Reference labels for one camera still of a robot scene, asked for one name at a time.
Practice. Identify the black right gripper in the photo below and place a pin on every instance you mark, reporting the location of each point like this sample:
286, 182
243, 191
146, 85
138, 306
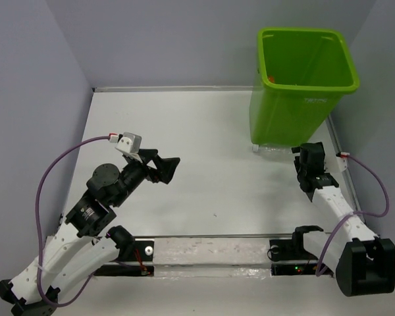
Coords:
323, 160

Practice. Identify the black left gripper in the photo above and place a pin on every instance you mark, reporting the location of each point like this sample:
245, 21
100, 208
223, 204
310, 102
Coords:
166, 166

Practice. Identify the green plastic bin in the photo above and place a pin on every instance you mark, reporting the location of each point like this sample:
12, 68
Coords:
313, 70

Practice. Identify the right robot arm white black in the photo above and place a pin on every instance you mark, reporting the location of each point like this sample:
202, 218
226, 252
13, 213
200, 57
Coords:
361, 261

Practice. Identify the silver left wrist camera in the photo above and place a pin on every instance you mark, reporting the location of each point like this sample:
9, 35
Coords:
128, 143

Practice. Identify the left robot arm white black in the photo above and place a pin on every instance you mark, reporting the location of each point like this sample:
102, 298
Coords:
83, 243

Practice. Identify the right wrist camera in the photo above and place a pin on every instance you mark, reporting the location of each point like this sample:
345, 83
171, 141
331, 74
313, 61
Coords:
337, 162

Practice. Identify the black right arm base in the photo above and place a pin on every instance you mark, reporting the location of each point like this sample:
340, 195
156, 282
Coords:
288, 255

